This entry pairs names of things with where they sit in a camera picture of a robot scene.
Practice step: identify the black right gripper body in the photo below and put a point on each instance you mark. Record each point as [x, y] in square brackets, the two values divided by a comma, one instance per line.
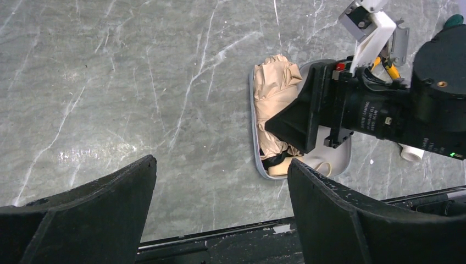
[363, 103]

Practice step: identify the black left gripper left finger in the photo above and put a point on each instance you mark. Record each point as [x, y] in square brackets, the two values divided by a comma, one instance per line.
[99, 222]

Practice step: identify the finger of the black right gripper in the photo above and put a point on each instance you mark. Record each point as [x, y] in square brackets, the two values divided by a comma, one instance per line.
[293, 125]

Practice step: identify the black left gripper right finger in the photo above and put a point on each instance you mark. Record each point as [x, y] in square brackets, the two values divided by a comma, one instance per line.
[337, 224]

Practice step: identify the beige umbrella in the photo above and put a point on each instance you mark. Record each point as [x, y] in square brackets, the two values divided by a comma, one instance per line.
[273, 86]

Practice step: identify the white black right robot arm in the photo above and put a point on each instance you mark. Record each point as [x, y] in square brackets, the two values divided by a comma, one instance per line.
[428, 113]

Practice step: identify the white plastic pipe fitting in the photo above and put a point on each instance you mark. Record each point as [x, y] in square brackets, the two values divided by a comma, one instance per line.
[410, 153]

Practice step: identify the yellow handled pliers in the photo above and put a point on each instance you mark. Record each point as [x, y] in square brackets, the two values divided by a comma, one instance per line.
[387, 65]

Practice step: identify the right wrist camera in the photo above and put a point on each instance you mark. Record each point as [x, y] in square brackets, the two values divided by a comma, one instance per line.
[370, 26]

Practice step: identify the green handled screwdriver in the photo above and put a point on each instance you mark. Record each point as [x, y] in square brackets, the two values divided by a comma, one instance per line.
[452, 21]

